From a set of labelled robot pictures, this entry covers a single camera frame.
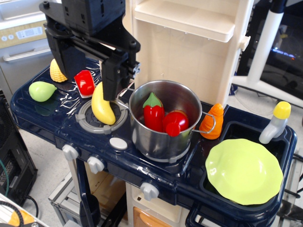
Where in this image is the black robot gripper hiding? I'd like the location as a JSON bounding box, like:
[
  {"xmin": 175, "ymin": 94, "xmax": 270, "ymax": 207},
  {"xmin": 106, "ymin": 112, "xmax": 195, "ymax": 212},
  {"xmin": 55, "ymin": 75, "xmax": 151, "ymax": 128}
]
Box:
[{"xmin": 39, "ymin": 0, "xmax": 141, "ymax": 101}]

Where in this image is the green toy pear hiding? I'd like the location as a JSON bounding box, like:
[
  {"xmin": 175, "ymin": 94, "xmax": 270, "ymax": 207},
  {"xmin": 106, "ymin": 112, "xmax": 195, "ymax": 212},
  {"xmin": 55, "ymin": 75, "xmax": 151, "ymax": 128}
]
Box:
[{"xmin": 28, "ymin": 81, "xmax": 57, "ymax": 102}]

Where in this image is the light green plate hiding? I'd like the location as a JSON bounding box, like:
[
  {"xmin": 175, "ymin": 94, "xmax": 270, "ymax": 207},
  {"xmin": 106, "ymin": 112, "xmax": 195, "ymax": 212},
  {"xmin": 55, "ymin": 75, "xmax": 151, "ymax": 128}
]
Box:
[{"xmin": 205, "ymin": 139, "xmax": 283, "ymax": 205}]

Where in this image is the yellow toy corn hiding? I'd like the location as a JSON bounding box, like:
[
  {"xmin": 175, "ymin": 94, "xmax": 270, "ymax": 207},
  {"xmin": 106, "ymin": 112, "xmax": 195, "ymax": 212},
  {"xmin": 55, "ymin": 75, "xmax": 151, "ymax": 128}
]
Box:
[{"xmin": 50, "ymin": 59, "xmax": 68, "ymax": 83}]

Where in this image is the yellow toy banana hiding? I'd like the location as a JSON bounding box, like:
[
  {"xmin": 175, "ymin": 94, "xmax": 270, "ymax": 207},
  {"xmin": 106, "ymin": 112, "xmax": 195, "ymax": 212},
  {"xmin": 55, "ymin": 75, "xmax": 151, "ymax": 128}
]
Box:
[{"xmin": 91, "ymin": 82, "xmax": 116, "ymax": 125}]

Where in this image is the red toy chili pepper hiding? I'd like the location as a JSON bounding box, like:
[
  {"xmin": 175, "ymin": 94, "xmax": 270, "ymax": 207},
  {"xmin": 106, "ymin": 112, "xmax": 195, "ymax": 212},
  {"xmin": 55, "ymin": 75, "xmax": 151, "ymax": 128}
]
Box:
[{"xmin": 143, "ymin": 92, "xmax": 165, "ymax": 132}]

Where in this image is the grey oval button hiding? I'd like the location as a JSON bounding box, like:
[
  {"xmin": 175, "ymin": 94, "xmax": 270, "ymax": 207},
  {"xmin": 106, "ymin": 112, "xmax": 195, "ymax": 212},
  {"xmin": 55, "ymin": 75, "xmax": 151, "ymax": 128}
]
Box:
[{"xmin": 109, "ymin": 137, "xmax": 128, "ymax": 150}]

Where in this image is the grey left stove knob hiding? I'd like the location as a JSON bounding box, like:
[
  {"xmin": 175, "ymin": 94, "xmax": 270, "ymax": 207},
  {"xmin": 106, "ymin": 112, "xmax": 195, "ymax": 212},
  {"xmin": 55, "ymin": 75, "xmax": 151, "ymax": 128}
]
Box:
[{"xmin": 62, "ymin": 144, "xmax": 79, "ymax": 161}]

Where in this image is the grey stove knob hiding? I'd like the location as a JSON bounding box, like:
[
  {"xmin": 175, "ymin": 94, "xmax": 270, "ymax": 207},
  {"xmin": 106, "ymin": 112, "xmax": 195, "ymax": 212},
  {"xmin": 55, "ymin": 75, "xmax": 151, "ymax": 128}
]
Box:
[
  {"xmin": 87, "ymin": 157, "xmax": 105, "ymax": 174},
  {"xmin": 62, "ymin": 144, "xmax": 79, "ymax": 161},
  {"xmin": 140, "ymin": 182, "xmax": 159, "ymax": 201}
]

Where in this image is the red toy tomato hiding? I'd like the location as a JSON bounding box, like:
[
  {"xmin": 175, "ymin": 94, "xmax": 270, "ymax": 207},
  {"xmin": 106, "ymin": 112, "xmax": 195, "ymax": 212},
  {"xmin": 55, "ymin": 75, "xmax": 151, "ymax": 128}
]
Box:
[{"xmin": 163, "ymin": 110, "xmax": 189, "ymax": 137}]

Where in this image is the grey middle stove knob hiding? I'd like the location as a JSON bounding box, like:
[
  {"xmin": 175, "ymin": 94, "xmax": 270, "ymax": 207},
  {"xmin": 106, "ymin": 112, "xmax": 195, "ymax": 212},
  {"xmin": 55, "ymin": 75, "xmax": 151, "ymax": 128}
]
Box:
[{"xmin": 87, "ymin": 157, "xmax": 105, "ymax": 174}]

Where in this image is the stainless steel pot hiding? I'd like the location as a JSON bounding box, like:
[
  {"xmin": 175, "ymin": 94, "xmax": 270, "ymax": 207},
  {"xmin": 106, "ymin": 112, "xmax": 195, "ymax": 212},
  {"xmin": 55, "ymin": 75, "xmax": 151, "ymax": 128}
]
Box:
[{"xmin": 128, "ymin": 80, "xmax": 216, "ymax": 163}]

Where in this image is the cream toy kitchen cabinet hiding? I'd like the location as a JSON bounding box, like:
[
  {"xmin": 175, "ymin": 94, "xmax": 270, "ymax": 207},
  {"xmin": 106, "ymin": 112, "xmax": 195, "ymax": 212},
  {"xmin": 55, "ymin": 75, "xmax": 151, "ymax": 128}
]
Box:
[{"xmin": 123, "ymin": 0, "xmax": 254, "ymax": 105}]

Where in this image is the orange toy carrot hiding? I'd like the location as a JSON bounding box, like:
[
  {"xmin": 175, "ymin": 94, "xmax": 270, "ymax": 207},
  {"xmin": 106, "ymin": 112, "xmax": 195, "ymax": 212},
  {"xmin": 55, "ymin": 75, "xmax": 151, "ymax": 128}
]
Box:
[{"xmin": 199, "ymin": 103, "xmax": 224, "ymax": 140}]

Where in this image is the black computer case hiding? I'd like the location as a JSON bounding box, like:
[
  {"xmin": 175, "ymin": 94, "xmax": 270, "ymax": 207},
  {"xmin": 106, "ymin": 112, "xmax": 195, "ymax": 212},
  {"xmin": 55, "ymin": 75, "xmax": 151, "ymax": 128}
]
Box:
[{"xmin": 0, "ymin": 98, "xmax": 37, "ymax": 206}]

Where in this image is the grey right stove knob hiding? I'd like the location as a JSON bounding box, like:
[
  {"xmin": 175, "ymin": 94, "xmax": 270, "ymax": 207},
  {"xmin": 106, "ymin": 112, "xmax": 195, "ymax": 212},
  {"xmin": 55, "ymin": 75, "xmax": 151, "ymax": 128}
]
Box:
[{"xmin": 140, "ymin": 182, "xmax": 159, "ymax": 201}]

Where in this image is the white metal stand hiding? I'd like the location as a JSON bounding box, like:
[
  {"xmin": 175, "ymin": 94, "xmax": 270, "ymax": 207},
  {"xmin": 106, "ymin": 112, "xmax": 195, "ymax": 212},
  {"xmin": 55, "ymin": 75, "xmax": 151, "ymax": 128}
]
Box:
[{"xmin": 232, "ymin": 0, "xmax": 303, "ymax": 108}]

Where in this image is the navy toy kitchen counter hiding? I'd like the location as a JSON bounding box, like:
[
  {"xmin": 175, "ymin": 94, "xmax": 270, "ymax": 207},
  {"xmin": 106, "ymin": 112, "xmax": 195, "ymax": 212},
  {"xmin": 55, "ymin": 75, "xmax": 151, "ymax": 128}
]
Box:
[{"xmin": 10, "ymin": 68, "xmax": 297, "ymax": 227}]

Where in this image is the grey stove burner ring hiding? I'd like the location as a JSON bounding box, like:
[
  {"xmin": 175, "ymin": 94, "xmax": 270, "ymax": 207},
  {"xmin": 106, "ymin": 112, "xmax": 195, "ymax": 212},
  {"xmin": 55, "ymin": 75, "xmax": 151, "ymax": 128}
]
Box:
[{"xmin": 75, "ymin": 99, "xmax": 129, "ymax": 135}]

